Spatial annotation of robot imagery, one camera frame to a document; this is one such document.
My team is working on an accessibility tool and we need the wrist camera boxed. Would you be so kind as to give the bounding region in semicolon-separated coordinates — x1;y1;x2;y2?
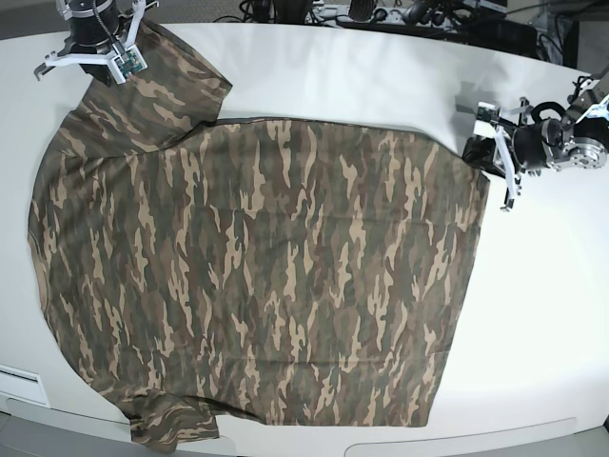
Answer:
473;102;501;139
108;45;147;85

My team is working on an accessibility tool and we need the white label plate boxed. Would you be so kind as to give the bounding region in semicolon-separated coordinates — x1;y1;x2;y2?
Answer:
0;365;50;408

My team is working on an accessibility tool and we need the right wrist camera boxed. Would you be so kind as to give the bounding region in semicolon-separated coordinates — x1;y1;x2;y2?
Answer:
108;45;147;85

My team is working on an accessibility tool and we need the black equipment box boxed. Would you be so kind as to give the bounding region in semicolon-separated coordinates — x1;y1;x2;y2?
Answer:
467;18;538;59

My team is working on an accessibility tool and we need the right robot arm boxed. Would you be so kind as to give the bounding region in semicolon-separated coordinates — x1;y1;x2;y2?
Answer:
45;1;159;86

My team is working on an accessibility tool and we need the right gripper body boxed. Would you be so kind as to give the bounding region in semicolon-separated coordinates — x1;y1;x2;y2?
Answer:
66;13;125;87

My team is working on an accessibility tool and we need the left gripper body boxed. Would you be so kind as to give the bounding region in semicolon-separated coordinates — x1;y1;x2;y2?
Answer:
513;121;555;172

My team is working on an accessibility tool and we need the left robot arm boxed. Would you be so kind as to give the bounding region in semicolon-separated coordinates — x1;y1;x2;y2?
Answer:
462;70;608;179

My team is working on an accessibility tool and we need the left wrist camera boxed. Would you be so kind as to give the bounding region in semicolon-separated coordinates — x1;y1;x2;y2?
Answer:
473;102;501;139

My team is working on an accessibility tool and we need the camouflage T-shirt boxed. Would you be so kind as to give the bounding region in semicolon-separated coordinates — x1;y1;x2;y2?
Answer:
28;20;489;452

